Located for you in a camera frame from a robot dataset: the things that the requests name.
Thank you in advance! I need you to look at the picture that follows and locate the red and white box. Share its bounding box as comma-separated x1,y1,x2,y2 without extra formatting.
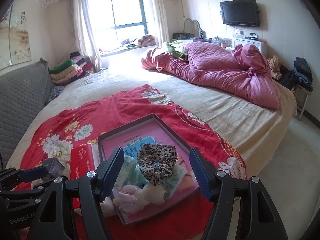
70,144,100,179

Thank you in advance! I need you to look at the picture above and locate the pink quilted duvet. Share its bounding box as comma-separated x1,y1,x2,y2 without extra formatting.
141,42,280,109

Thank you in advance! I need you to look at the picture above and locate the pink and blue book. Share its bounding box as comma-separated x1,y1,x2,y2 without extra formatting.
101,121,200,222

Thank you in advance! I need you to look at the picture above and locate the white curtain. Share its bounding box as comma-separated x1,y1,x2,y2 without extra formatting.
68,0,103,72
151,0,170,47

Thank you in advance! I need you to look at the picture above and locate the left white curtain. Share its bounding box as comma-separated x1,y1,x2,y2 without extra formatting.
68,0,103,72

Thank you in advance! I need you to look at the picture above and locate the right white curtain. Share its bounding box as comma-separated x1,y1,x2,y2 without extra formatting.
151,0,170,47

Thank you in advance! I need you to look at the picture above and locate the white cabinet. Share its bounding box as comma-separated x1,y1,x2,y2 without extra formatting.
232,38,267,56

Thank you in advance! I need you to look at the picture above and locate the pile of dark clothes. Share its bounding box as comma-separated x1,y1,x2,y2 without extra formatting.
277,57,313,92

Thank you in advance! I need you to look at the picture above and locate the stack of folded clothes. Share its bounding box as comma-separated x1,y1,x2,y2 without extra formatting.
49,51,97,86

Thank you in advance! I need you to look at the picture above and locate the beige bed sheet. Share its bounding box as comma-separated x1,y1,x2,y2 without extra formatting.
7,58,296,177

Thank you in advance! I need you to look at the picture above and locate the cream plush toy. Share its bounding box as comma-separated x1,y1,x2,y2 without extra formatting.
100,183,165,218

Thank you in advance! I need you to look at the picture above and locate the green cloth on duvet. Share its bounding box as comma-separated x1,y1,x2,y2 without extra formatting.
166,42,188,61

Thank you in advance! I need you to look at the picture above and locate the grey quilted headboard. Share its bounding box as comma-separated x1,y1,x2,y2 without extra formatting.
0,59,54,165

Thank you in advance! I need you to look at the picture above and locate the colourful cushion on windowsill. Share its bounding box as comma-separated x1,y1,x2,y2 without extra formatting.
134,34,156,47

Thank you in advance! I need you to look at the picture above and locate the black wall television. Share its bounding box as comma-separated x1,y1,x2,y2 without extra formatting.
220,0,260,28

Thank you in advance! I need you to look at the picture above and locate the leopard print scrunchie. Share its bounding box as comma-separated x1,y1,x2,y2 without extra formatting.
137,144,177,185

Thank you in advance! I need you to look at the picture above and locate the blue framed window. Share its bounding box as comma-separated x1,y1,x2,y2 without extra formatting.
89,0,148,34

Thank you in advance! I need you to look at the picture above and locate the floral wall painting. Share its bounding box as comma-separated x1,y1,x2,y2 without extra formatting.
1,5,31,69

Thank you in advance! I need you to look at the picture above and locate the dark cube box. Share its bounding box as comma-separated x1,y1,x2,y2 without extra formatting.
42,157,65,181

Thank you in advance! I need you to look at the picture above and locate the green item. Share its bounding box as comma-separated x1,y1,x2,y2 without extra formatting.
114,155,148,190

